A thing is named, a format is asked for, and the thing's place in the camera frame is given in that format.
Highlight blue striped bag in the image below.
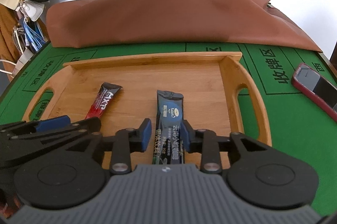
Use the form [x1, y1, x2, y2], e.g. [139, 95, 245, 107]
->
[22, 19, 46, 53]

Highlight black coffee stick sachet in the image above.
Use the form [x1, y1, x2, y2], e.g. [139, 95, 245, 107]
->
[152, 90, 185, 165]

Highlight white small purse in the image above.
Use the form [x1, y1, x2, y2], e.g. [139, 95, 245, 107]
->
[16, 0, 45, 21]

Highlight red black coffee stick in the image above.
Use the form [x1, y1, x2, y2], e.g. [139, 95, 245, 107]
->
[85, 82, 122, 119]

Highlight orange hanging coat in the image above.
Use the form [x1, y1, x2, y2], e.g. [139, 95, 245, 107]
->
[0, 4, 21, 64]

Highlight white paper bag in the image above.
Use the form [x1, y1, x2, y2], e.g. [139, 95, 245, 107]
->
[1, 48, 34, 81]

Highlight red cased smartphone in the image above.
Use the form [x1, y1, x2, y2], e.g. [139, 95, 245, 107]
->
[291, 63, 337, 121]

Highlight wooden serving tray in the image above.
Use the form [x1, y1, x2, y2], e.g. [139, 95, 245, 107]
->
[22, 52, 273, 170]

